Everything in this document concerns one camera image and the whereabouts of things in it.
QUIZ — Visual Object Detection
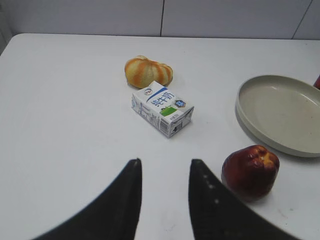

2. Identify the red cola can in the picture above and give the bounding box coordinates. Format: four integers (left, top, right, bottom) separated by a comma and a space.
313, 75, 320, 90

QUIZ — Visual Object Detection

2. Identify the beige round plate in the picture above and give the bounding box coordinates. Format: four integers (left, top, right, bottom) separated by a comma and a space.
235, 75, 320, 158

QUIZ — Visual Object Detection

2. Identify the orange striped bread roll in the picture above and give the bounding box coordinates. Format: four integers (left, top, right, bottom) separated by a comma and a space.
124, 55, 174, 89

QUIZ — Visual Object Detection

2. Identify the dark red wax apple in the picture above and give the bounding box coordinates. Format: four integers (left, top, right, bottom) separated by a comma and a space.
221, 145, 280, 202

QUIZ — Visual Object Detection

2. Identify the white milk carton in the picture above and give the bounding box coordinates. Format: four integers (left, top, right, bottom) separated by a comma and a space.
131, 81, 194, 138

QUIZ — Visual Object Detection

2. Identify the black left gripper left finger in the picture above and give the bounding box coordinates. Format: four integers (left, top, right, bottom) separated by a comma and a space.
37, 158, 142, 240

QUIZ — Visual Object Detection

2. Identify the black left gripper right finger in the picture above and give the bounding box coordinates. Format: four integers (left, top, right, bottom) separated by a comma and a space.
188, 159, 295, 240

